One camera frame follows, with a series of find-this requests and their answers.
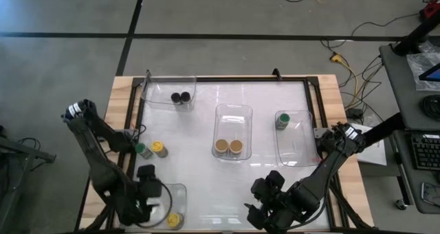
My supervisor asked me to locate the yellow extension cord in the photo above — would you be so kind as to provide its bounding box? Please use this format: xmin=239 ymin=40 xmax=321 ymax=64
xmin=329 ymin=52 xmax=361 ymax=107

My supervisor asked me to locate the yellow-lid spice jar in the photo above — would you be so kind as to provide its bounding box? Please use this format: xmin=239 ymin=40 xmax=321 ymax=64
xmin=166 ymin=212 xmax=185 ymax=230
xmin=151 ymin=140 xmax=169 ymax=158

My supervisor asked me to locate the black coiled cable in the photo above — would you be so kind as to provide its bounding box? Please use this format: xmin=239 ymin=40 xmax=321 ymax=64
xmin=421 ymin=94 xmax=440 ymax=122

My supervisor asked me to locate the grey side desk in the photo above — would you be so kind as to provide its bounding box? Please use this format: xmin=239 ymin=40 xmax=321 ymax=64
xmin=379 ymin=43 xmax=440 ymax=215

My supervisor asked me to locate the dark smartphone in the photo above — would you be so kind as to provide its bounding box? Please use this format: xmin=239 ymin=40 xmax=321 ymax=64
xmin=420 ymin=181 xmax=440 ymax=207

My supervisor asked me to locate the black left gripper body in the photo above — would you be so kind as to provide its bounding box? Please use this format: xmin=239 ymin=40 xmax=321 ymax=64
xmin=137 ymin=164 xmax=162 ymax=199

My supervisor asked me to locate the clear plastic bag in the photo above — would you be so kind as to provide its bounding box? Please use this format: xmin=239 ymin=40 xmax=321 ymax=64
xmin=406 ymin=50 xmax=440 ymax=92

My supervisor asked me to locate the black table frame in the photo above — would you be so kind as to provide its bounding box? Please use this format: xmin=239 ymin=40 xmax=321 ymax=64
xmin=122 ymin=75 xmax=347 ymax=233

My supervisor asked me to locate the black keyboard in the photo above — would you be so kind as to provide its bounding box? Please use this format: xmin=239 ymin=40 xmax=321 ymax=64
xmin=410 ymin=133 xmax=440 ymax=172

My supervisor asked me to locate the clear plastic bin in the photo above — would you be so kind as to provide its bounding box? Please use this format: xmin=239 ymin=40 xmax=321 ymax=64
xmin=211 ymin=103 xmax=254 ymax=162
xmin=151 ymin=182 xmax=188 ymax=231
xmin=274 ymin=109 xmax=322 ymax=168
xmin=140 ymin=74 xmax=197 ymax=113

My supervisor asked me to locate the grey metal mounting plate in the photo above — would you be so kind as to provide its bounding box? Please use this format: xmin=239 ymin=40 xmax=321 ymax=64
xmin=312 ymin=126 xmax=328 ymax=139

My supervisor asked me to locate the grey metal stand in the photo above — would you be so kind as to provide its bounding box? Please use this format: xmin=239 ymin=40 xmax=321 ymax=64
xmin=0 ymin=123 xmax=58 ymax=234

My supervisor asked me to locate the light wooden table board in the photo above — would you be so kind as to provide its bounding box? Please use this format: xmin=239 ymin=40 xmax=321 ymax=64
xmin=78 ymin=74 xmax=375 ymax=231

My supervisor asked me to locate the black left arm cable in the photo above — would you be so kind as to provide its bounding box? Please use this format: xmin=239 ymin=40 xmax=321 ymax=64
xmin=135 ymin=178 xmax=173 ymax=228

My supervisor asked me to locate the green-lid spice jar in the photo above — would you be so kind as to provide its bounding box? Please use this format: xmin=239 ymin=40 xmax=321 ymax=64
xmin=275 ymin=112 xmax=292 ymax=130
xmin=135 ymin=142 xmax=154 ymax=160

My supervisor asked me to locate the long black floor cable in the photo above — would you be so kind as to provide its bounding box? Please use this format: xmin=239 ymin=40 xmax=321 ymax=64
xmin=320 ymin=12 xmax=421 ymax=50

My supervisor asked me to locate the blue-screen monitor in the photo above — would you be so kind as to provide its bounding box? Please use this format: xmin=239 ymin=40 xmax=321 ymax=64
xmin=418 ymin=62 xmax=440 ymax=83

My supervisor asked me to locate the black floor cable bundle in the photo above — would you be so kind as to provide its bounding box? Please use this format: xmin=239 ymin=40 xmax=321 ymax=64
xmin=340 ymin=54 xmax=385 ymax=111

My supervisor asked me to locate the white paper sheet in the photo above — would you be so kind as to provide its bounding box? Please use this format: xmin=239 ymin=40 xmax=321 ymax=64
xmin=346 ymin=123 xmax=388 ymax=167

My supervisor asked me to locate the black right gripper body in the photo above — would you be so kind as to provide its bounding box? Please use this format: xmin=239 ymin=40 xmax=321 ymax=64
xmin=252 ymin=171 xmax=286 ymax=202

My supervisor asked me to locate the black power adapter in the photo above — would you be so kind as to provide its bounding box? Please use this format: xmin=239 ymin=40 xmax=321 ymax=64
xmin=344 ymin=107 xmax=362 ymax=120

